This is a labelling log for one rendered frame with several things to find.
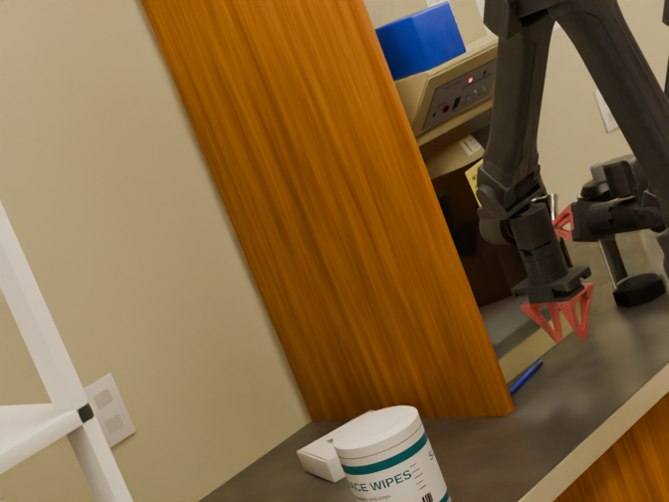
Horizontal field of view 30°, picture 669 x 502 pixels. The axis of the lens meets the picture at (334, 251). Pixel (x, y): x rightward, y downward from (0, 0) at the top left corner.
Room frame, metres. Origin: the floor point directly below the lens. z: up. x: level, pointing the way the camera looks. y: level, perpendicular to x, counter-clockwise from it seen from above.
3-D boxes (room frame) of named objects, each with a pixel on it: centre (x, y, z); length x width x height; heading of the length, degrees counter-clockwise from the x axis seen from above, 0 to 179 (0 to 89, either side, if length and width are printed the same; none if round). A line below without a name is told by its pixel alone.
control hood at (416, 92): (2.13, -0.32, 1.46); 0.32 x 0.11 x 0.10; 131
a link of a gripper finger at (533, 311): (1.74, -0.27, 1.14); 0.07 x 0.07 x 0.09; 41
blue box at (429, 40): (2.08, -0.26, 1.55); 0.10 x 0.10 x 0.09; 41
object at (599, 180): (2.29, -0.51, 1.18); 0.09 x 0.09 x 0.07
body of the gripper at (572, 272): (1.73, -0.27, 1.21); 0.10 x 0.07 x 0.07; 41
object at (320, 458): (2.04, 0.09, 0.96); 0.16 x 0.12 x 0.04; 114
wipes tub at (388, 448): (1.71, 0.04, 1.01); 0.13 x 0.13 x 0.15
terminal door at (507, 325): (2.17, -0.29, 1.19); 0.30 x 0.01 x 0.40; 131
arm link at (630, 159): (2.03, -0.51, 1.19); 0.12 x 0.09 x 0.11; 31
